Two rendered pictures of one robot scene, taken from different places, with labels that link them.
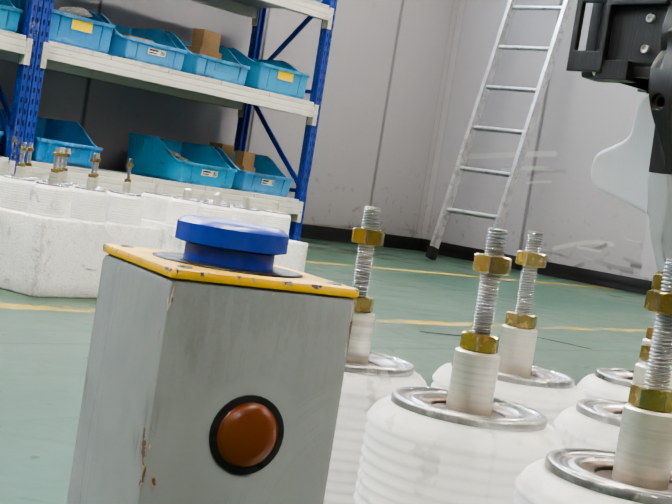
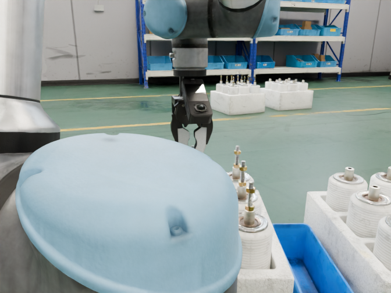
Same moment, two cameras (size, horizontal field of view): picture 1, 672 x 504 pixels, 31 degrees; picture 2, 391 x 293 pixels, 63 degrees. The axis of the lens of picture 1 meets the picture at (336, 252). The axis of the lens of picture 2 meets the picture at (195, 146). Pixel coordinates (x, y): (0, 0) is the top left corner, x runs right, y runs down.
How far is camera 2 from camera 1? 0.59 m
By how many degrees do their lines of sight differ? 33
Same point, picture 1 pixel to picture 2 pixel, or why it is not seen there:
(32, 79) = (253, 46)
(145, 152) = (290, 60)
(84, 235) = (241, 98)
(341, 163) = (359, 52)
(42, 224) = (229, 97)
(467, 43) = not seen: outside the picture
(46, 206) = (231, 92)
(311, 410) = not seen: hidden behind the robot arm
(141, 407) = not seen: hidden behind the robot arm
